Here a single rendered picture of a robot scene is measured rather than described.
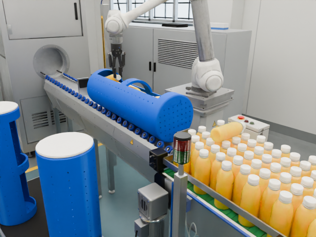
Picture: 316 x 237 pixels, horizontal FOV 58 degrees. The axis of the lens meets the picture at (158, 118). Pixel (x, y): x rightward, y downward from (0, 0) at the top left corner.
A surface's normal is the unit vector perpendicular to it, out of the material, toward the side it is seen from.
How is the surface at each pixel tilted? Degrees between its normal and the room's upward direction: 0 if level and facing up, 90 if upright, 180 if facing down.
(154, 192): 0
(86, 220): 90
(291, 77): 90
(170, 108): 90
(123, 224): 0
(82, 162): 90
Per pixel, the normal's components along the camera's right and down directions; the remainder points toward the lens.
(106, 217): 0.01, -0.93
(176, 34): -0.72, 0.25
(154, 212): 0.61, 0.29
